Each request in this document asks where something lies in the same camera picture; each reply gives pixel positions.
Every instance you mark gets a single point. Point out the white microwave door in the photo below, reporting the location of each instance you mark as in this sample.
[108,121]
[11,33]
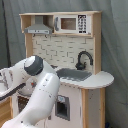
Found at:
[74,24]

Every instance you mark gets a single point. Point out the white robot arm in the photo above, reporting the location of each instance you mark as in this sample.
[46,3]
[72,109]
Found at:
[42,100]

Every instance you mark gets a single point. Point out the wooden toy kitchen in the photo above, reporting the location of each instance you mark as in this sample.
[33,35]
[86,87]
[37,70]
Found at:
[60,50]

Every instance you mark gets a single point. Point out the grey toy sink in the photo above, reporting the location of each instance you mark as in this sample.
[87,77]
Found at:
[72,74]

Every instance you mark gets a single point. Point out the black toy faucet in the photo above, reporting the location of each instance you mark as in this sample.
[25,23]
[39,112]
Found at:
[81,64]

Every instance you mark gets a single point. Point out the grey ice dispenser panel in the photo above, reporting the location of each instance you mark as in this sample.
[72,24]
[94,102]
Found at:
[62,107]

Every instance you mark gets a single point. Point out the grey range hood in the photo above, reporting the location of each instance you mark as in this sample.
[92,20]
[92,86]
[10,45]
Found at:
[38,27]

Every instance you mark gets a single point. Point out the oven door with handle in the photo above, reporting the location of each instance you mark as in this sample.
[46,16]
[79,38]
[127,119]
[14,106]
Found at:
[22,102]

